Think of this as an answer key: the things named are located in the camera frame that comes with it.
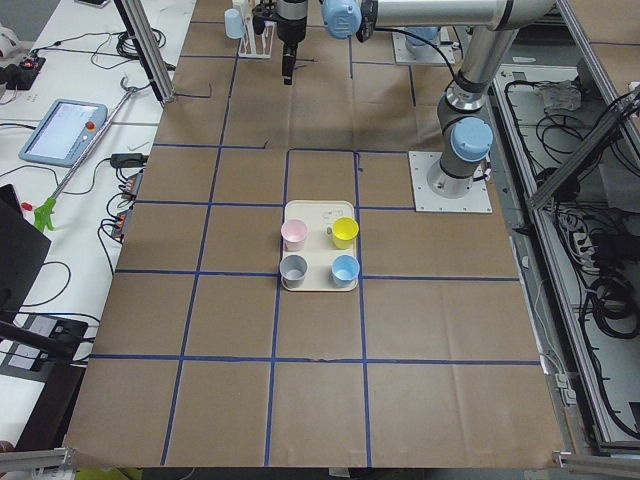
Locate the teach pendant tablet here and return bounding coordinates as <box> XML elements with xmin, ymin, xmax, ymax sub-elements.
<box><xmin>18</xmin><ymin>99</ymin><xmax>108</xmax><ymax>168</ymax></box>

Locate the light blue plastic cup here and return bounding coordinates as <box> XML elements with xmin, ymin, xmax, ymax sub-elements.
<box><xmin>224</xmin><ymin>8</ymin><xmax>245</xmax><ymax>40</ymax></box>

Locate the light blue cup far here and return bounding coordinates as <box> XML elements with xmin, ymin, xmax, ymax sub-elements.
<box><xmin>331</xmin><ymin>255</ymin><xmax>360</xmax><ymax>288</ymax></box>

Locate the white wire cup rack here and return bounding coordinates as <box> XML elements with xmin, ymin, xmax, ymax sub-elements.
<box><xmin>238</xmin><ymin>0</ymin><xmax>276</xmax><ymax>59</ymax></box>

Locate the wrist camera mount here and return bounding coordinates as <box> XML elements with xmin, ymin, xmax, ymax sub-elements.
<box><xmin>252</xmin><ymin>1</ymin><xmax>276</xmax><ymax>35</ymax></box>

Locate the aluminium frame post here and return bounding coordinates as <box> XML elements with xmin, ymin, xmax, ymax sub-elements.
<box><xmin>114</xmin><ymin>0</ymin><xmax>175</xmax><ymax>106</ymax></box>

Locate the yellow plastic cup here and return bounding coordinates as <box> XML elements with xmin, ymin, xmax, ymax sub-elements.
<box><xmin>331</xmin><ymin>217</ymin><xmax>359</xmax><ymax>250</ymax></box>

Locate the reacher grabber tool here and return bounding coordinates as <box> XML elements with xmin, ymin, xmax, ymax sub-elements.
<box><xmin>34</xmin><ymin>77</ymin><xmax>151</xmax><ymax>232</ymax></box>

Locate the grey plastic cup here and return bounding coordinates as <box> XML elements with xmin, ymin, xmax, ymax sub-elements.
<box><xmin>279</xmin><ymin>254</ymin><xmax>308</xmax><ymax>290</ymax></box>

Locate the white plastic cup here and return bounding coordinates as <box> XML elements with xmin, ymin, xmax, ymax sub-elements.
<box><xmin>232</xmin><ymin>0</ymin><xmax>250</xmax><ymax>17</ymax></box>

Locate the cream serving tray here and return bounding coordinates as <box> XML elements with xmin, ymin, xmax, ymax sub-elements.
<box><xmin>281</xmin><ymin>200</ymin><xmax>359</xmax><ymax>292</ymax></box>

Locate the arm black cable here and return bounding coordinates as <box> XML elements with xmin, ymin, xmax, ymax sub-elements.
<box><xmin>374</xmin><ymin>27</ymin><xmax>466</xmax><ymax>84</ymax></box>

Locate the pink plastic cup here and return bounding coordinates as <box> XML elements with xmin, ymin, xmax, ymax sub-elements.
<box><xmin>280</xmin><ymin>219</ymin><xmax>309</xmax><ymax>252</ymax></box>

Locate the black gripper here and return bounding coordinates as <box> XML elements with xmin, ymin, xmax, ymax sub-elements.
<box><xmin>277</xmin><ymin>19</ymin><xmax>306</xmax><ymax>86</ymax></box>

